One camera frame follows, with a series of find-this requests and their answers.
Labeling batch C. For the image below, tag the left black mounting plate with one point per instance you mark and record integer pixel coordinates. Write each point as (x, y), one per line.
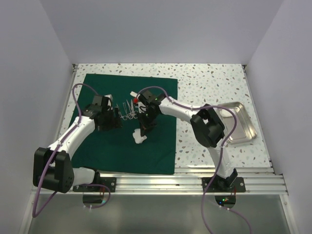
(105, 184)

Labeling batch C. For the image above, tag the black mounting plate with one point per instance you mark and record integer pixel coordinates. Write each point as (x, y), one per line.
(105, 184)
(238, 186)

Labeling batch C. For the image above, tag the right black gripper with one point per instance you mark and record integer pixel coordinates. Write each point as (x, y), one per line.
(144, 123)

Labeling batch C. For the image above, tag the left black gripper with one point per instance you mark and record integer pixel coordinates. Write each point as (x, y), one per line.
(115, 122)

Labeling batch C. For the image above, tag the aluminium rail frame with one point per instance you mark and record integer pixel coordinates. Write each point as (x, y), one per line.
(171, 203)

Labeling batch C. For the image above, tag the green surgical cloth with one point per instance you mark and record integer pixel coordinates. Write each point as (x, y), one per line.
(115, 150)

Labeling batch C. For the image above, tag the steel instrument tray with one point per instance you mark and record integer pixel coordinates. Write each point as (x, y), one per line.
(244, 131)

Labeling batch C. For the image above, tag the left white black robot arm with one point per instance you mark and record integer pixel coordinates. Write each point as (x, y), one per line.
(53, 169)

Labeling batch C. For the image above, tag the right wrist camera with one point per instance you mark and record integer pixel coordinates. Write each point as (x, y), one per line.
(146, 97)

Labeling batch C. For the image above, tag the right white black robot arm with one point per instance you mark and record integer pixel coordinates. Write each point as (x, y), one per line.
(208, 129)

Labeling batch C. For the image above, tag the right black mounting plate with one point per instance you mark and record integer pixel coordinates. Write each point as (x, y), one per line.
(238, 186)

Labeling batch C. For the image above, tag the white gauze strip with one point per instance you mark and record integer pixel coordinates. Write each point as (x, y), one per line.
(133, 94)

